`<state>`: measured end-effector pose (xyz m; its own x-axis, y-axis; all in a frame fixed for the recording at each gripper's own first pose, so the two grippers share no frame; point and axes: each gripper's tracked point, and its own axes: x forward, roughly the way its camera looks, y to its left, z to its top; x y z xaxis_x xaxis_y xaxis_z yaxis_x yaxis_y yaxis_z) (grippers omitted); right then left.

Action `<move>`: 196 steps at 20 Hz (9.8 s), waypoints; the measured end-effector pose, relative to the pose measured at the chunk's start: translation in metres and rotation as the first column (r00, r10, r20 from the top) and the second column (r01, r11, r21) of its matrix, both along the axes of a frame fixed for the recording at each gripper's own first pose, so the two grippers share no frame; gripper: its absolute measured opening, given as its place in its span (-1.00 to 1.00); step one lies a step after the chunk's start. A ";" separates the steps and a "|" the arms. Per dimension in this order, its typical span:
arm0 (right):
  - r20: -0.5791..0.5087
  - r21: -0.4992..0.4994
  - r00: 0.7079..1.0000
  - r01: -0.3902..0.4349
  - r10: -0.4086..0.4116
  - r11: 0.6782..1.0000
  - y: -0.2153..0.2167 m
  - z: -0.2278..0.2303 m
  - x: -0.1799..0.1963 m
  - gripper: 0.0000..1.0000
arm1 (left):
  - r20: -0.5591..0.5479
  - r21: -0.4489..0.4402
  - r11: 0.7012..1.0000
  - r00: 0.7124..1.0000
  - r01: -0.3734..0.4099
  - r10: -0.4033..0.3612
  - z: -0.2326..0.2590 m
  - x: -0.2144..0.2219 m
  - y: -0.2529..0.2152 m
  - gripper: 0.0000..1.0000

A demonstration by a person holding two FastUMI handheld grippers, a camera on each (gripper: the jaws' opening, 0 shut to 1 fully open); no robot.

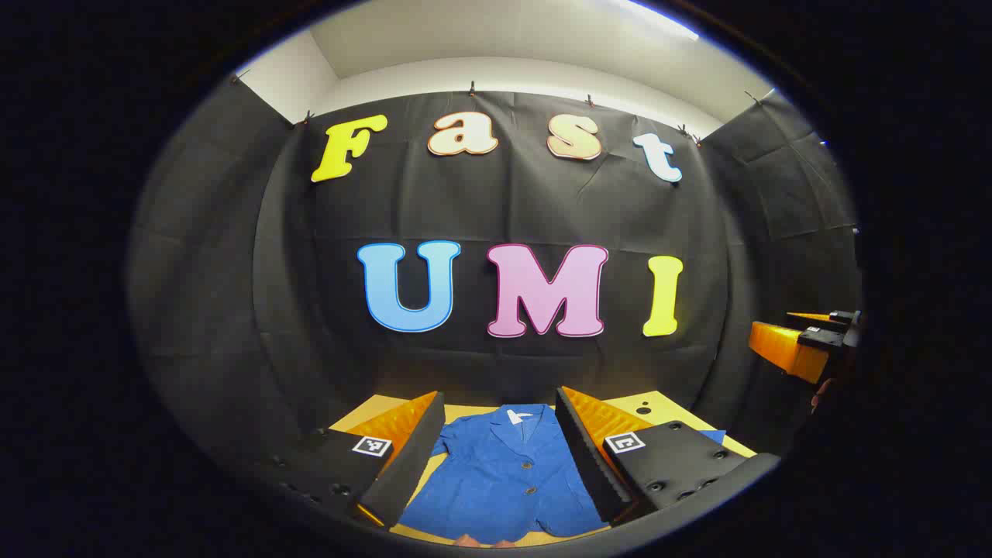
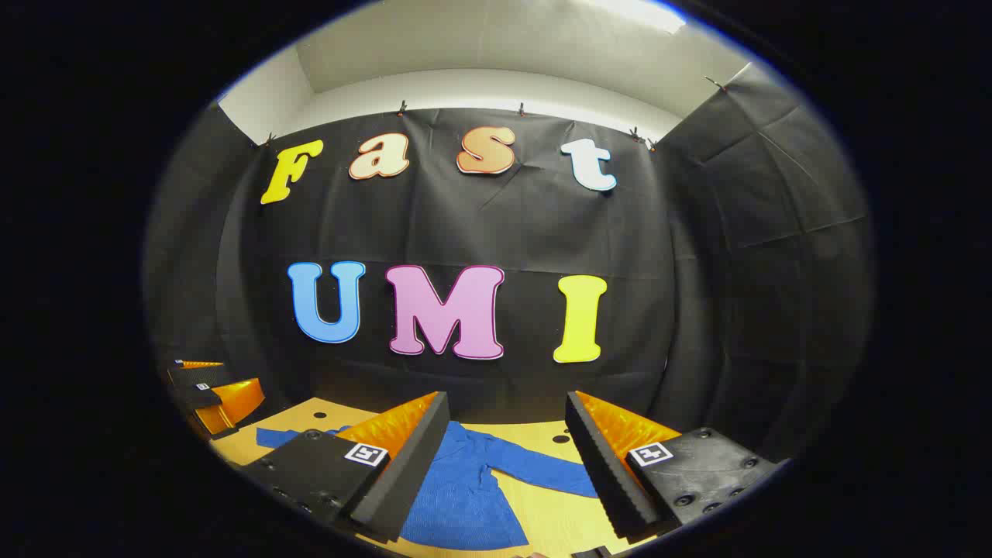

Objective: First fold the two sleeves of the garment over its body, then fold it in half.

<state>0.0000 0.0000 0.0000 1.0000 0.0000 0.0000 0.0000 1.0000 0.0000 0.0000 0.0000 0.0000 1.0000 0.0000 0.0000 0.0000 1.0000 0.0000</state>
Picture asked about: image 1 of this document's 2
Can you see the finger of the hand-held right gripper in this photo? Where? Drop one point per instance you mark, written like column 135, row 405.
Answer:
column 787, row 349
column 841, row 317

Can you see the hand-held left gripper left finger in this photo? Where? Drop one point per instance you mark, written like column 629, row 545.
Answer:
column 411, row 457

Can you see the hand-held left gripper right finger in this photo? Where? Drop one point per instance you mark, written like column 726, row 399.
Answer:
column 583, row 453

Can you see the blue button-up shirt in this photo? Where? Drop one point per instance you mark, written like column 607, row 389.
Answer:
column 504, row 480

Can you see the black backdrop cloth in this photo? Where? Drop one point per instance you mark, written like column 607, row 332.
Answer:
column 496, row 209

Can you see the row of cloth clips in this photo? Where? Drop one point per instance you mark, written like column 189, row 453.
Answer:
column 471, row 89

